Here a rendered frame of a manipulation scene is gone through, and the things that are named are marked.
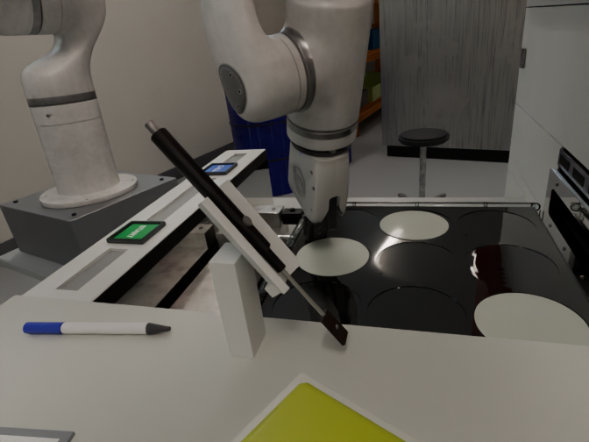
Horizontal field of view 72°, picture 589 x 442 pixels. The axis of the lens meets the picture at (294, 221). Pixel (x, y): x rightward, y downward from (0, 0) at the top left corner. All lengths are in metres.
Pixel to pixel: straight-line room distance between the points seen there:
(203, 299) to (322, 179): 0.22
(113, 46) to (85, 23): 2.88
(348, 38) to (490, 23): 3.21
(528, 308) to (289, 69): 0.34
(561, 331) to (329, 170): 0.28
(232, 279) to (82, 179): 0.65
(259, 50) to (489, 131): 3.39
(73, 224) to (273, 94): 0.52
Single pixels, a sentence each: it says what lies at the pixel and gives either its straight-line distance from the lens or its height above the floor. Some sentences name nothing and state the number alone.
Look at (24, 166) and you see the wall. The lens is 3.37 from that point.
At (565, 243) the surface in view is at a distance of 0.69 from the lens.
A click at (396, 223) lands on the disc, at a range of 0.64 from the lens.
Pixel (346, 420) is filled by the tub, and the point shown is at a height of 1.03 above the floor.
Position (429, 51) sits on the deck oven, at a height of 0.90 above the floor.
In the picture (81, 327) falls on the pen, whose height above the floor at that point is 0.97.
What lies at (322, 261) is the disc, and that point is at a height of 0.90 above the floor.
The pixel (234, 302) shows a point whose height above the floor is 1.02.
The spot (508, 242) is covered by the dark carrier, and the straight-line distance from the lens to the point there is 0.61.
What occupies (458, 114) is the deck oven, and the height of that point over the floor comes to 0.40.
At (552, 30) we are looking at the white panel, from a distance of 0.88.
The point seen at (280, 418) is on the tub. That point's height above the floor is 1.03.
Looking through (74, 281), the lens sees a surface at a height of 0.96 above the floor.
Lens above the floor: 1.19
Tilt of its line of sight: 25 degrees down
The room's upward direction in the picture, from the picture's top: 7 degrees counter-clockwise
